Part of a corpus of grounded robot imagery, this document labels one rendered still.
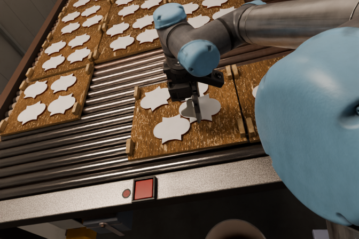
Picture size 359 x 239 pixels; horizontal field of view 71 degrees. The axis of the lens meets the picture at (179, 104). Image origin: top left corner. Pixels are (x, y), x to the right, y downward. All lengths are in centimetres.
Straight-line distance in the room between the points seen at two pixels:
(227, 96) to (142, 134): 34
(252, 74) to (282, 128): 82
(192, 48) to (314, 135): 37
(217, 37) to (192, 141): 43
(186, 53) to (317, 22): 24
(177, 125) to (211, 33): 45
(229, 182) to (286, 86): 64
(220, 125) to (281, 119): 69
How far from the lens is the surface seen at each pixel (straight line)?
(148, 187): 84
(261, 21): 47
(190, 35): 53
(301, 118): 17
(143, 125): 97
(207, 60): 51
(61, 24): 205
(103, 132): 107
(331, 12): 37
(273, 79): 18
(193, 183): 82
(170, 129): 90
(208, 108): 82
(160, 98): 102
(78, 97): 127
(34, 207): 108
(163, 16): 58
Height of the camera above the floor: 164
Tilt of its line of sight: 46 degrees down
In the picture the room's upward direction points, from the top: 24 degrees counter-clockwise
